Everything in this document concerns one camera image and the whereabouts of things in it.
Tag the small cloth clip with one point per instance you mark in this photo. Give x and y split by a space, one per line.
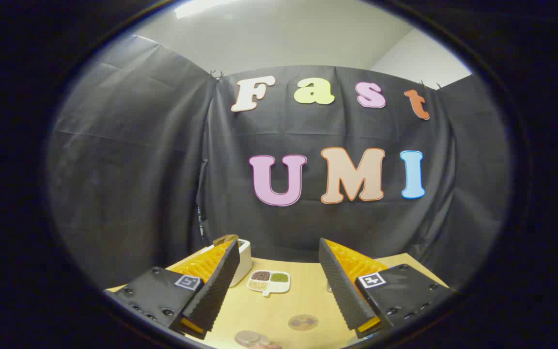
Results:
216 74

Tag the round brown coaster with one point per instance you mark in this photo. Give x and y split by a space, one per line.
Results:
303 322

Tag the black backdrop cloth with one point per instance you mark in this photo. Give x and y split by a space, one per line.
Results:
129 169

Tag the white box with wooden lid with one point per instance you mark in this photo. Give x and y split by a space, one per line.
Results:
244 259

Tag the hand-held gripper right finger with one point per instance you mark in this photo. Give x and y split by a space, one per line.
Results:
342 286

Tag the clear cup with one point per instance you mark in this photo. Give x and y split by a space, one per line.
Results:
329 287

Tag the wooden table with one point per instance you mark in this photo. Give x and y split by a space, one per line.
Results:
303 300

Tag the white divided dish of grains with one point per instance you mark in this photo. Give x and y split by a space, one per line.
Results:
269 282

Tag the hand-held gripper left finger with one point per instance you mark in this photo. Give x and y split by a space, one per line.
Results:
218 286

